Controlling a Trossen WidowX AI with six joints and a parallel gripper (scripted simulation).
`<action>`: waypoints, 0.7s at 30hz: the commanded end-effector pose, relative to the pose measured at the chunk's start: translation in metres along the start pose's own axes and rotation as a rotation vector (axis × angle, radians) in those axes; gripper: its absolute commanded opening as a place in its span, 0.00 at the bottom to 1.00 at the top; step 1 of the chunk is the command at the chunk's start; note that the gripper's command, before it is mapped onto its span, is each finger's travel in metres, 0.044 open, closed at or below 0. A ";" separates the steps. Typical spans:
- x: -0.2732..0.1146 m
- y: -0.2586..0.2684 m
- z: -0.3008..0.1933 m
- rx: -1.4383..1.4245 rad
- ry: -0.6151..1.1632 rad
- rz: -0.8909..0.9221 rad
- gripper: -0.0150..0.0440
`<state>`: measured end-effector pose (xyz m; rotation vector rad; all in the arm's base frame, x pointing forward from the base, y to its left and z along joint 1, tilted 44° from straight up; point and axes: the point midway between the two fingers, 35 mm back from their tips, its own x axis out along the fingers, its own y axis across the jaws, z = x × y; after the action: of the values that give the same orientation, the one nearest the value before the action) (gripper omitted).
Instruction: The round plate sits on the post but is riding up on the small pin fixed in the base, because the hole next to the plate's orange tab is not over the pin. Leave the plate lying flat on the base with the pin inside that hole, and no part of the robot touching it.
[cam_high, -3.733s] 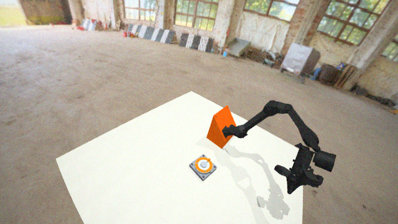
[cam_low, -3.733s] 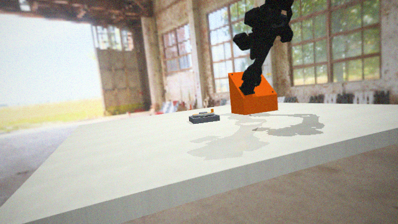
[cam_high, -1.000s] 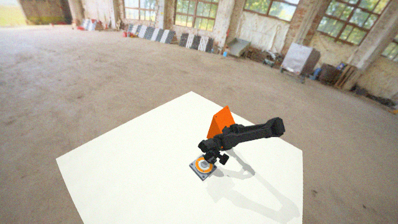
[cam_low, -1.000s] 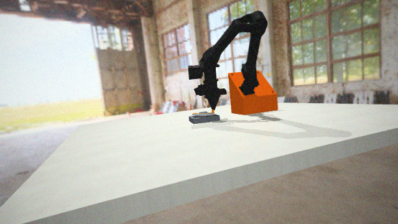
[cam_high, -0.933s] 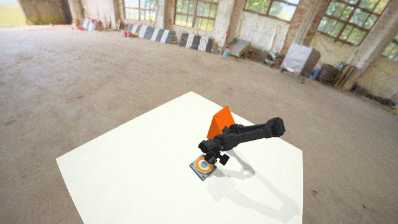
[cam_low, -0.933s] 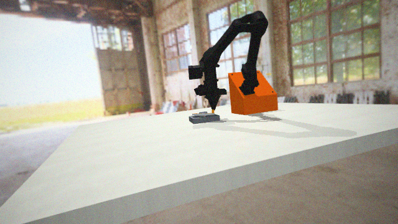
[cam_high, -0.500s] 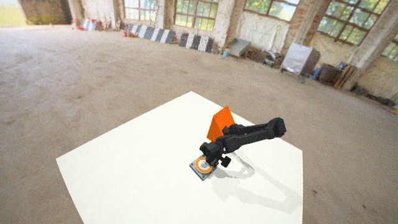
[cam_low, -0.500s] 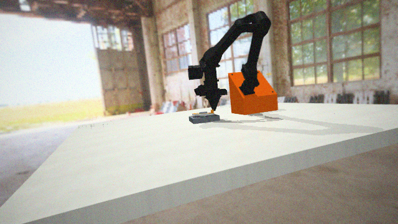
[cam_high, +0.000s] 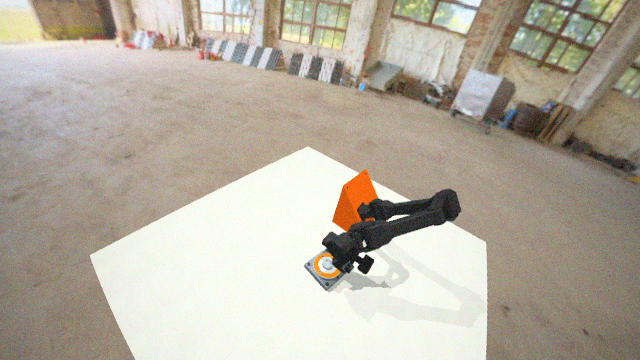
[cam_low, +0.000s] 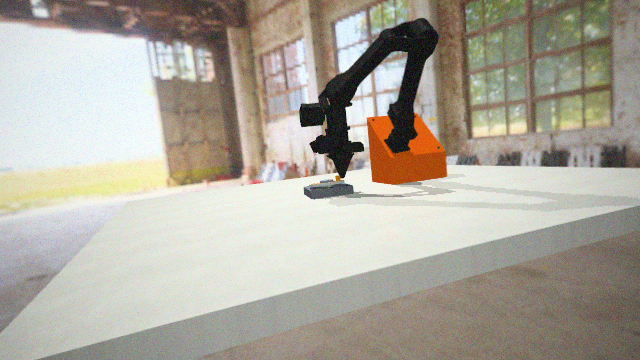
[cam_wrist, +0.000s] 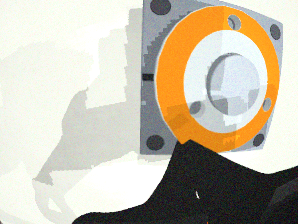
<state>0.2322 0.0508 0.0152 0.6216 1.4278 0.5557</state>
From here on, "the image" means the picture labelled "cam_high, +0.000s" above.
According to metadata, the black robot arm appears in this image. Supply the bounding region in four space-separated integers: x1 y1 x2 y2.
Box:
327 188 462 273

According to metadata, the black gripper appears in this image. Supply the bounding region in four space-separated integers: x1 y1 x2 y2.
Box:
322 231 375 275

